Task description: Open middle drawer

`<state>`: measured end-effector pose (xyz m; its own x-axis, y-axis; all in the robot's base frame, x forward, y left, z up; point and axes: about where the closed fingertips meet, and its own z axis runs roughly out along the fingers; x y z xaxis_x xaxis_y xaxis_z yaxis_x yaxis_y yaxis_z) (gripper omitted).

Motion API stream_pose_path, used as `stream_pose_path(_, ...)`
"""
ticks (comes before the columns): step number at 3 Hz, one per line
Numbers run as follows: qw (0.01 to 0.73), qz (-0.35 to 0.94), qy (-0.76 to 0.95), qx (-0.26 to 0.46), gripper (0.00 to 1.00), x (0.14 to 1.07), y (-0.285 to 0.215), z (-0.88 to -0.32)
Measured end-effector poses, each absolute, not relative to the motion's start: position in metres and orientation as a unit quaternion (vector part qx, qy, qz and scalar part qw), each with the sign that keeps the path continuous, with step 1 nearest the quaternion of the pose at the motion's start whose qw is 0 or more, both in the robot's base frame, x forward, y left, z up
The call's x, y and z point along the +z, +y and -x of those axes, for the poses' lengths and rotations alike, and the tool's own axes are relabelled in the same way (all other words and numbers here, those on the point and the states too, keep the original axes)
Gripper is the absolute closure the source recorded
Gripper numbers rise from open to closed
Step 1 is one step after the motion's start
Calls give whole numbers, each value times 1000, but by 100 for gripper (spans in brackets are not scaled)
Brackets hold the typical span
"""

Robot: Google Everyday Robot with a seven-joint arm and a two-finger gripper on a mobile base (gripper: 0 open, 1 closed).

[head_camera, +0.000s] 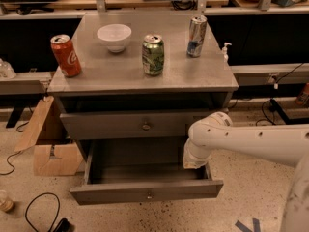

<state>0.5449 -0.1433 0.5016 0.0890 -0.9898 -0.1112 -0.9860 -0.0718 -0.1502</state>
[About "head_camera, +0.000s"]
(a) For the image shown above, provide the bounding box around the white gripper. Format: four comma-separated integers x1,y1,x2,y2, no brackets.
183,139,211,169

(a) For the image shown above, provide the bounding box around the grey drawer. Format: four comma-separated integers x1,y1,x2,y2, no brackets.
70,137,223,205
60,109,214,140

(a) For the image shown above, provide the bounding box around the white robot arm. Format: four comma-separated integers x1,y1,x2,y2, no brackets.
183,112,309,232

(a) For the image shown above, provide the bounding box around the grey top drawer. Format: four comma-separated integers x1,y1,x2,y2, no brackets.
60,109,214,140

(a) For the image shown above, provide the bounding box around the grey drawer cabinet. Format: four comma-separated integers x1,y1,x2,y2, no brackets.
48,14,238,158

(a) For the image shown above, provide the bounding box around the white pump bottle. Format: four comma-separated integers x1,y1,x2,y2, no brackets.
221,43,232,63

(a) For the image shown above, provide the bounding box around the green soda can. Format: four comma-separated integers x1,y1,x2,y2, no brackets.
142,34,164,76

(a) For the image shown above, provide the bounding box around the orange bottle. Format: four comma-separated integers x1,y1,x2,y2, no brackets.
295,83,309,105

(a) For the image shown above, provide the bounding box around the silver blue energy can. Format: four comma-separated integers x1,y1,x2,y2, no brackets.
186,15,207,57

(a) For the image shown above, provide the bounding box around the white bowl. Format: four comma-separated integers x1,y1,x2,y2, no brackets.
97,24,132,53

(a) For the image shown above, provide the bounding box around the cardboard box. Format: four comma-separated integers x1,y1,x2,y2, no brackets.
14,96,85,176

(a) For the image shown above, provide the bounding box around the red cola can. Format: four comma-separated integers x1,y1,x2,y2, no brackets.
50,34,81,77

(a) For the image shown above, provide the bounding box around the clear plastic cup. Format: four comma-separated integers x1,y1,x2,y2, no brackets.
0,190,14,212

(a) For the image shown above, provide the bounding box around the clear plastic container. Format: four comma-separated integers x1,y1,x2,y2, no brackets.
0,58,16,80

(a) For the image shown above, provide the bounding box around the black cable with adapter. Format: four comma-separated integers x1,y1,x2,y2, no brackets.
255,98,291,128

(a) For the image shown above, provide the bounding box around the black floor cable left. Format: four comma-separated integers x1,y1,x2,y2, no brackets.
24,192,71,232

